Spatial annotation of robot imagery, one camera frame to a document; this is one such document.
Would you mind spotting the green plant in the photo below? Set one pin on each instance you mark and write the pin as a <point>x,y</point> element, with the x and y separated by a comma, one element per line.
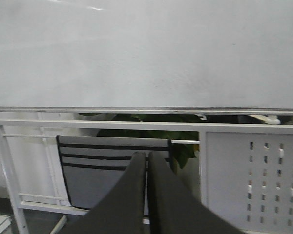
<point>181,152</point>

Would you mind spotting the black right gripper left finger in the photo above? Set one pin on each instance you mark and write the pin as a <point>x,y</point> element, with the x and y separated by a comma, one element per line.
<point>121,211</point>

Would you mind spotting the white perforated metal panel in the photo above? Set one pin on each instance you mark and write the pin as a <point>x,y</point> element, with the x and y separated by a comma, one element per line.
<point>250,180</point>

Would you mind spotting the white metal frame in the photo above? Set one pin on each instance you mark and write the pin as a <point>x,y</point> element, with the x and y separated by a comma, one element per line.
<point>31,164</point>

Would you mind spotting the whiteboard on stand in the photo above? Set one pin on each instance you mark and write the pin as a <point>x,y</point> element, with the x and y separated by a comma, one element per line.
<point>149,55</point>

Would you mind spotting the grey striped fabric chair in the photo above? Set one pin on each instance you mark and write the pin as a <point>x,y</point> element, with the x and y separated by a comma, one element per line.
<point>92,165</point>

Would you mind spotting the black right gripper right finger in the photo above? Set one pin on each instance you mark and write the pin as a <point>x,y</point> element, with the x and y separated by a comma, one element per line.
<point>172,207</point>

